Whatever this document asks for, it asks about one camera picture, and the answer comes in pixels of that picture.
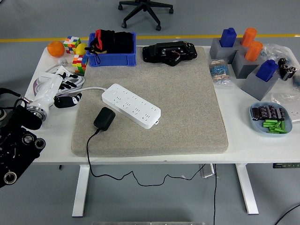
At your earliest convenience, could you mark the black plug adapter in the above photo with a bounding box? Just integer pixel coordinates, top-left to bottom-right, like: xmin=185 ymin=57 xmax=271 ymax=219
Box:
xmin=93 ymin=106 xmax=116 ymax=132

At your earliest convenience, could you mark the grey-brown mat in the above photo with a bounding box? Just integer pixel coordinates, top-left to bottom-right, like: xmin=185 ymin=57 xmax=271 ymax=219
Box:
xmin=71 ymin=45 xmax=229 ymax=158

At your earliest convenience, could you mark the black foam block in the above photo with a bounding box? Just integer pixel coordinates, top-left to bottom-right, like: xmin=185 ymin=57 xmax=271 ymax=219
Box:
xmin=114 ymin=31 xmax=135 ymax=54

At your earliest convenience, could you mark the orange fruit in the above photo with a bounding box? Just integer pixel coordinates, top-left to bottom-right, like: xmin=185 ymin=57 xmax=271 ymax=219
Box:
xmin=47 ymin=41 xmax=65 ymax=58

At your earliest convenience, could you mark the white coiled power strip cable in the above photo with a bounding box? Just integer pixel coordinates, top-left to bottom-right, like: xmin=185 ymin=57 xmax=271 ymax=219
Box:
xmin=43 ymin=64 xmax=107 ymax=99

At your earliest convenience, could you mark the black device housing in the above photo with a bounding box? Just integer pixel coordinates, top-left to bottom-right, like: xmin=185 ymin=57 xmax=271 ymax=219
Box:
xmin=142 ymin=41 xmax=198 ymax=67

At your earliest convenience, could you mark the silver box under table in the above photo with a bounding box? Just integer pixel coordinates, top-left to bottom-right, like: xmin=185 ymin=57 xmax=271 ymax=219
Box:
xmin=198 ymin=163 xmax=216 ymax=179

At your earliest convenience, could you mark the black office chair base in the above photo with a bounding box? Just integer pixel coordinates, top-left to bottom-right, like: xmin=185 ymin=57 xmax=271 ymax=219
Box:
xmin=118 ymin=0 xmax=174 ymax=31

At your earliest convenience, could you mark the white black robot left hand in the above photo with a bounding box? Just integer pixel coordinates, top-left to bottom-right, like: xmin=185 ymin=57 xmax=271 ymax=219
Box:
xmin=30 ymin=72 xmax=83 ymax=110

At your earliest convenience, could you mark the black table control panel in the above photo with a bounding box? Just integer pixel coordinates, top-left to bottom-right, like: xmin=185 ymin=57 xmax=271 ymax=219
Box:
xmin=272 ymin=163 xmax=300 ymax=169

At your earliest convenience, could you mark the blue bottle-shaped block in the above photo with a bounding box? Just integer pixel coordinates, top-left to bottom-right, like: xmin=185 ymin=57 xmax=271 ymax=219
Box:
xmin=255 ymin=59 xmax=279 ymax=83
xmin=219 ymin=27 xmax=237 ymax=48

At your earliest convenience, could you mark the wide grey block holder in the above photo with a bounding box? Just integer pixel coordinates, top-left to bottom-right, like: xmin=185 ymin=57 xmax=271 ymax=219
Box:
xmin=209 ymin=37 xmax=246 ymax=64

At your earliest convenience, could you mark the clear bag of resistors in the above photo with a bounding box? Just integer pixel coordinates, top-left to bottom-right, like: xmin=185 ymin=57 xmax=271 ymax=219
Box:
xmin=208 ymin=58 xmax=234 ymax=88

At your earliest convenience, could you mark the blue plastic bin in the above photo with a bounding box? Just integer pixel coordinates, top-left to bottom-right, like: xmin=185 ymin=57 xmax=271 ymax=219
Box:
xmin=85 ymin=32 xmax=137 ymax=68

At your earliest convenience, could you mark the crumpled clear plastic bag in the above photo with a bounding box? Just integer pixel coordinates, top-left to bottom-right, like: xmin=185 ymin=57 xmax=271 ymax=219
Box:
xmin=260 ymin=44 xmax=293 ymax=63

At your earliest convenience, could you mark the thin black adapter cord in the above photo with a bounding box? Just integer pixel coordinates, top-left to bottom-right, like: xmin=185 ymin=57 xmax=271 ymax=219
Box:
xmin=86 ymin=128 xmax=208 ymax=187

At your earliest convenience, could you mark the white wall switch panel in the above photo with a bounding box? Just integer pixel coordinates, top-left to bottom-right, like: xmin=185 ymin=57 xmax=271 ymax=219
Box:
xmin=55 ymin=66 xmax=73 ymax=78
xmin=38 ymin=71 xmax=58 ymax=83

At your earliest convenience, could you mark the colourful puzzle cube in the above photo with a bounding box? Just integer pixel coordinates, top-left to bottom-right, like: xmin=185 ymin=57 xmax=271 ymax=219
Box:
xmin=63 ymin=36 xmax=82 ymax=54
xmin=72 ymin=54 xmax=89 ymax=76

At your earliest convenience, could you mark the black hanging cable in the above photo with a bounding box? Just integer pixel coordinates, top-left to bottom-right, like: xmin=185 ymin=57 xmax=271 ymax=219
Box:
xmin=212 ymin=164 xmax=218 ymax=225

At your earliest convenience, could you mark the white table leg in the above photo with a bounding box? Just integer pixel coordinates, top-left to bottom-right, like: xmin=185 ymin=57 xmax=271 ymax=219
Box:
xmin=72 ymin=165 xmax=91 ymax=218
xmin=235 ymin=163 xmax=260 ymax=215

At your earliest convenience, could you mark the orange cylinder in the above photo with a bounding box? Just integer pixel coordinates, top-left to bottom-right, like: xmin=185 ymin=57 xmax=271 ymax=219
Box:
xmin=240 ymin=27 xmax=258 ymax=47
xmin=245 ymin=41 xmax=263 ymax=62

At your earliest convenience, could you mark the black red drawstring pouch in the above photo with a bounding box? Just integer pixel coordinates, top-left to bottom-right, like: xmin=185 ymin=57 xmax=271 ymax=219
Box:
xmin=84 ymin=29 xmax=115 ymax=65

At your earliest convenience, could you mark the yellow lemon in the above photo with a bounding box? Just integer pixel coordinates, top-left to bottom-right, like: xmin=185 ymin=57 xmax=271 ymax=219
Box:
xmin=75 ymin=43 xmax=89 ymax=56

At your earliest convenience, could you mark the black floor cable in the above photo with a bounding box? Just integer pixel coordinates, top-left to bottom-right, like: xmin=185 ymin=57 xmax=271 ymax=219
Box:
xmin=274 ymin=203 xmax=300 ymax=225

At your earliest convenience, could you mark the light blue plate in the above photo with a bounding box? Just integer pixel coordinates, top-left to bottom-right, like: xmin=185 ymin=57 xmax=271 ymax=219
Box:
xmin=249 ymin=101 xmax=293 ymax=137

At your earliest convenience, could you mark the white power strip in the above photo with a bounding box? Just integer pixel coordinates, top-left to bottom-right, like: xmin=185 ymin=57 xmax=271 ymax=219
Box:
xmin=101 ymin=83 xmax=162 ymax=129

